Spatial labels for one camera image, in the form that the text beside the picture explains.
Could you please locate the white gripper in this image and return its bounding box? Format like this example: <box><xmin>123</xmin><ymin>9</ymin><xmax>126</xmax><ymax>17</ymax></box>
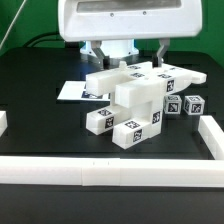
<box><xmin>58</xmin><ymin>0</ymin><xmax>202</xmax><ymax>69</ymax></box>

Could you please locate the white chair back frame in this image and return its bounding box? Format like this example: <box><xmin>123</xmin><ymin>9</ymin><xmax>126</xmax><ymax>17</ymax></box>
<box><xmin>86</xmin><ymin>62</ymin><xmax>207</xmax><ymax>108</ymax></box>

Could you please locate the white chair seat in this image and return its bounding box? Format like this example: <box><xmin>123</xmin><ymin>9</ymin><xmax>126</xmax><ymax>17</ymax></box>
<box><xmin>128</xmin><ymin>100</ymin><xmax>163</xmax><ymax>139</ymax></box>

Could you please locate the white tagged cube left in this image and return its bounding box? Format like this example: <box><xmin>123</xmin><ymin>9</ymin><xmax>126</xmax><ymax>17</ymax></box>
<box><xmin>164</xmin><ymin>95</ymin><xmax>182</xmax><ymax>114</ymax></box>

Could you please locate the white tagged cube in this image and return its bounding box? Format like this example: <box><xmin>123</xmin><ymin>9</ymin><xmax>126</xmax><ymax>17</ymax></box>
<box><xmin>164</xmin><ymin>95</ymin><xmax>182</xmax><ymax>114</ymax></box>
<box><xmin>183</xmin><ymin>95</ymin><xmax>205</xmax><ymax>115</ymax></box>

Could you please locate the white tagged cube right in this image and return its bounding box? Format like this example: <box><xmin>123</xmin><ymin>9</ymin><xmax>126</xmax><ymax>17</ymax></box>
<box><xmin>183</xmin><ymin>95</ymin><xmax>205</xmax><ymax>115</ymax></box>

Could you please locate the white U-shaped fence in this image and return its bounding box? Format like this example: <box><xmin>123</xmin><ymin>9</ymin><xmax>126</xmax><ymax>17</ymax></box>
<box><xmin>0</xmin><ymin>115</ymin><xmax>224</xmax><ymax>188</ymax></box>

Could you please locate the white marker base plate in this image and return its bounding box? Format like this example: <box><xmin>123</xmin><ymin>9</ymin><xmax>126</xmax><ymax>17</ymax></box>
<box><xmin>57</xmin><ymin>81</ymin><xmax>110</xmax><ymax>101</ymax></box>

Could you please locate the black cable with connector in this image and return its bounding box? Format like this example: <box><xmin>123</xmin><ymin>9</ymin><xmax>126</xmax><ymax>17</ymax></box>
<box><xmin>23</xmin><ymin>31</ymin><xmax>64</xmax><ymax>48</ymax></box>

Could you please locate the white diagonal cord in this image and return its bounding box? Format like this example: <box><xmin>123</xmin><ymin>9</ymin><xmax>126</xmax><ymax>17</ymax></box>
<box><xmin>0</xmin><ymin>0</ymin><xmax>28</xmax><ymax>51</ymax></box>

